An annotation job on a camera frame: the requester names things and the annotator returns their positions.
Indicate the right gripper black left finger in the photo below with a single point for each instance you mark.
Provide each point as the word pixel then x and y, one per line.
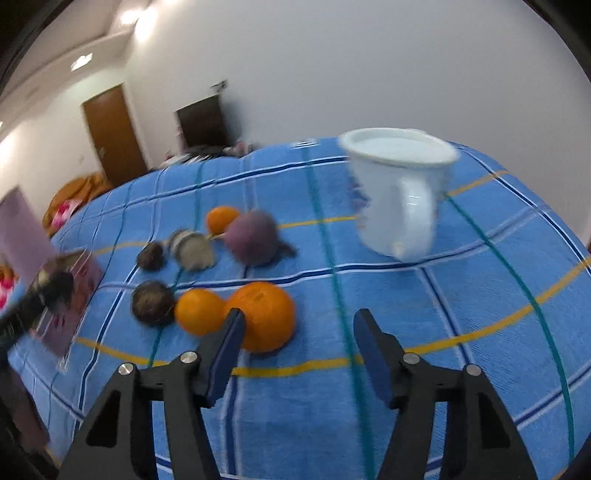
pixel 116 439

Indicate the brown wooden door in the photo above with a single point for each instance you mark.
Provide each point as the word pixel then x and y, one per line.
pixel 113 136

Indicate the small orange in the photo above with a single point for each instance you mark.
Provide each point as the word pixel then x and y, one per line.
pixel 219 218
pixel 199 312

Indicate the dark water chestnut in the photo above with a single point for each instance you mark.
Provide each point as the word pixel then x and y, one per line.
pixel 153 303
pixel 151 257

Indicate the blue plaid tablecloth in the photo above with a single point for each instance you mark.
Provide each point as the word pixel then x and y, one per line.
pixel 506 286

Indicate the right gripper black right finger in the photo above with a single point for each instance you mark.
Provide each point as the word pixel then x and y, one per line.
pixel 449 419

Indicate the black television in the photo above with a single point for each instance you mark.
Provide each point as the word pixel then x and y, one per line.
pixel 202 123

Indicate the purple round fruit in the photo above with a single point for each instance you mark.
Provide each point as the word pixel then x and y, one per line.
pixel 253 239

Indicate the purple electric kettle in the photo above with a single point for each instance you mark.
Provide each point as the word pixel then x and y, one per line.
pixel 24 241

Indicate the brown leather sofa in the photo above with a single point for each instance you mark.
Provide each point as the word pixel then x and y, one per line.
pixel 71 197

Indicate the white enamel mug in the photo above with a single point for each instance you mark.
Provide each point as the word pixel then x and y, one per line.
pixel 400 177

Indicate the large orange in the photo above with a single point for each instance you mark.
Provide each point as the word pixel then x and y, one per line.
pixel 270 316

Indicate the pink metal tin tray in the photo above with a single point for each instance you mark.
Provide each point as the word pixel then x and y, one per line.
pixel 58 325

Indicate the cut grey water chestnut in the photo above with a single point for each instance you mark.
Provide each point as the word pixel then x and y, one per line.
pixel 191 250

